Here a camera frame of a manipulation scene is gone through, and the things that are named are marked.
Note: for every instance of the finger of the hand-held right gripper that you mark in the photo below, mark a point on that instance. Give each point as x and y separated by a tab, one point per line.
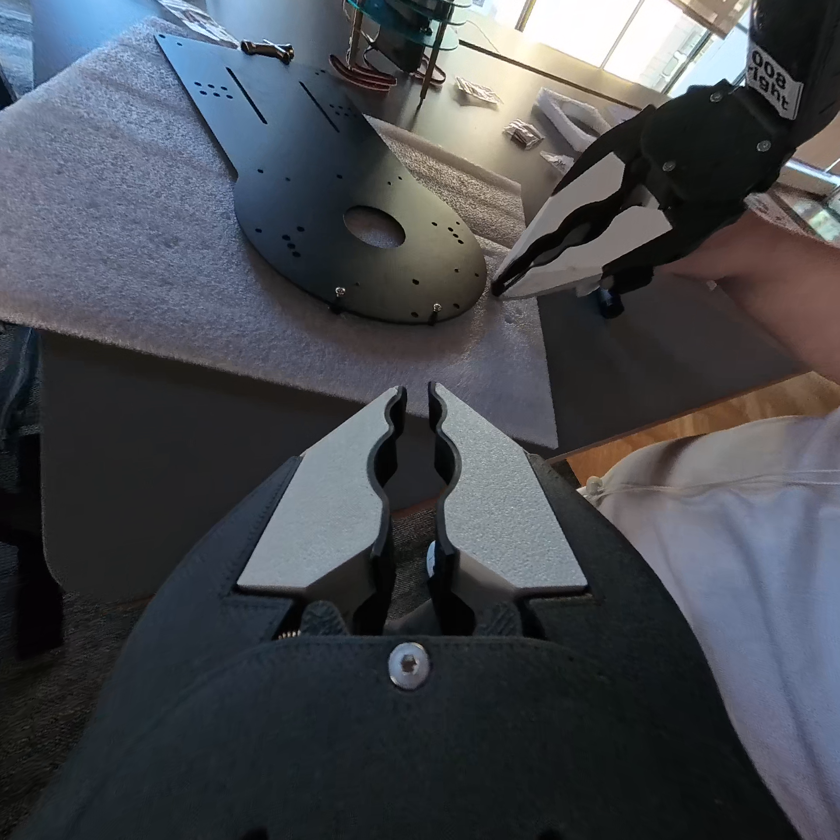
571	197
610	243

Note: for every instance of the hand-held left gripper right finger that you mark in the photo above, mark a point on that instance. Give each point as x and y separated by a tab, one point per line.
512	518

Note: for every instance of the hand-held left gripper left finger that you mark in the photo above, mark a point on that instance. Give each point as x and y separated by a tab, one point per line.
308	518

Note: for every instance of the black metal base plate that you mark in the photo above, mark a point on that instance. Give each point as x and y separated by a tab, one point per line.
315	184

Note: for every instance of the blue toy robot arm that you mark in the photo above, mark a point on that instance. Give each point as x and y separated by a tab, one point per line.
400	33

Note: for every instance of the person's right forearm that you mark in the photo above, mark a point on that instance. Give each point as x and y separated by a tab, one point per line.
774	295

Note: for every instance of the white foam block with hole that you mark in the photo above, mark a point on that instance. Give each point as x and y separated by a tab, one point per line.
558	111

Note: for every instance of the large window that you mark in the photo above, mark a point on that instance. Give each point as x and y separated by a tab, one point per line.
623	33

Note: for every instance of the dark chair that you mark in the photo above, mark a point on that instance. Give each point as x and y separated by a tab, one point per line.
26	525

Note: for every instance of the grey foam sheet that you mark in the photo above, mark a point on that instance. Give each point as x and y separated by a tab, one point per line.
98	229

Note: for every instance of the small metal bracket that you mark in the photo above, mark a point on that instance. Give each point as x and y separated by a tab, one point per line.
266	50

